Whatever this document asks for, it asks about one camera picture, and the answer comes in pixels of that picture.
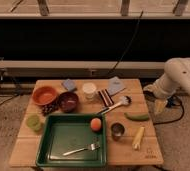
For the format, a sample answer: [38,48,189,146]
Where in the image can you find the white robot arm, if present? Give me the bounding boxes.
[143,58,190,115]

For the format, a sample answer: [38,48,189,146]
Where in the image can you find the green plastic tray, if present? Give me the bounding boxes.
[36,114,107,167]

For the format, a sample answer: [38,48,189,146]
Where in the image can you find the green chili pepper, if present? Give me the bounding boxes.
[124,113,150,122]

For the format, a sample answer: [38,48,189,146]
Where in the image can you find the white dish brush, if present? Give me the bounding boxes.
[98,96,131,115]

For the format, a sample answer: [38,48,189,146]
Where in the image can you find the grey folded cloth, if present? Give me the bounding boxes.
[107,76,125,96]

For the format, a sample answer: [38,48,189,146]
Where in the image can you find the small metal cup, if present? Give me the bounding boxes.
[111,122,125,141]

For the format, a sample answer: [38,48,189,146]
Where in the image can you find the striped brown sponge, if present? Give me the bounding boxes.
[98,89,114,107]

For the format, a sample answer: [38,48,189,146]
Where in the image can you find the orange ball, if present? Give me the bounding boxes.
[90,118,102,131]

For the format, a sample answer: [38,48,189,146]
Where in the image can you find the white plastic cup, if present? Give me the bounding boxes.
[82,82,97,100]

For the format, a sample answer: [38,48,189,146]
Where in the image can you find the silver fork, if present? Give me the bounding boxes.
[63,143,100,156]

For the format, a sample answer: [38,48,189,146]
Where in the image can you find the dark red bowl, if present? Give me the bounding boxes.
[58,92,79,113]

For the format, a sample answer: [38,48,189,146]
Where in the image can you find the small blue cloth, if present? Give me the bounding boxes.
[62,79,76,91]

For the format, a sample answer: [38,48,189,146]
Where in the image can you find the bunch of dark grapes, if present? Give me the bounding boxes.
[42,103,58,116]

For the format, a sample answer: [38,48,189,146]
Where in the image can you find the orange bowl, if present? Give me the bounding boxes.
[32,86,58,106]

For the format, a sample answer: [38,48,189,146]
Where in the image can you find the green plastic cup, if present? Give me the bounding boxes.
[26,115,42,131]

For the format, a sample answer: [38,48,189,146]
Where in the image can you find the black cable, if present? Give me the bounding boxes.
[107,9,145,78]

